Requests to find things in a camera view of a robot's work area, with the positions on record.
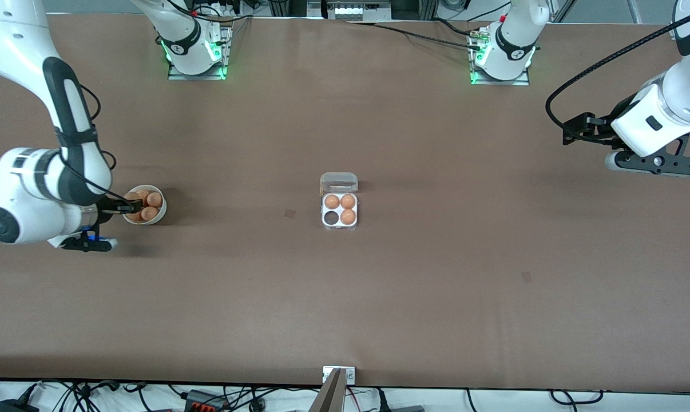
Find clear plastic egg box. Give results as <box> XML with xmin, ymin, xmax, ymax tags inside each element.
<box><xmin>320</xmin><ymin>172</ymin><xmax>359</xmax><ymax>232</ymax></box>

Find black box orange connectors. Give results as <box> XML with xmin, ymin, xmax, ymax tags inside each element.
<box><xmin>184</xmin><ymin>390</ymin><xmax>227</xmax><ymax>412</ymax></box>

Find white round bowl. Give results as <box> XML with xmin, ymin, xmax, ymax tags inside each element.
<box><xmin>121</xmin><ymin>184</ymin><xmax>167</xmax><ymax>225</ymax></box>

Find white power strip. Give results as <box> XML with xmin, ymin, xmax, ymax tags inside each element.
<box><xmin>326</xmin><ymin>0</ymin><xmax>392</xmax><ymax>21</ymax></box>

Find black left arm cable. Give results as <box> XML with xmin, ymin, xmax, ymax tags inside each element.
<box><xmin>545</xmin><ymin>5</ymin><xmax>690</xmax><ymax>133</ymax></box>

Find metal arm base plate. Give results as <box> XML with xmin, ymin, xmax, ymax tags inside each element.
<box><xmin>168</xmin><ymin>26</ymin><xmax>230</xmax><ymax>81</ymax></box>
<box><xmin>470</xmin><ymin>34</ymin><xmax>531</xmax><ymax>86</ymax></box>

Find black table cable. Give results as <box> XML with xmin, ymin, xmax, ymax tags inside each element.
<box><xmin>431</xmin><ymin>18</ymin><xmax>474</xmax><ymax>36</ymax></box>
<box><xmin>345</xmin><ymin>22</ymin><xmax>483</xmax><ymax>51</ymax></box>

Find black looped floor cable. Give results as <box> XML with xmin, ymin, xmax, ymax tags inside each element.
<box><xmin>550</xmin><ymin>390</ymin><xmax>604</xmax><ymax>406</ymax></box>

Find grey camera pole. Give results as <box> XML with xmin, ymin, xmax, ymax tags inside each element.
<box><xmin>308</xmin><ymin>369</ymin><xmax>346</xmax><ymax>412</ymax></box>

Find small metal bracket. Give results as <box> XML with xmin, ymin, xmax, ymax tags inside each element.
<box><xmin>323</xmin><ymin>366</ymin><xmax>356</xmax><ymax>385</ymax></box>

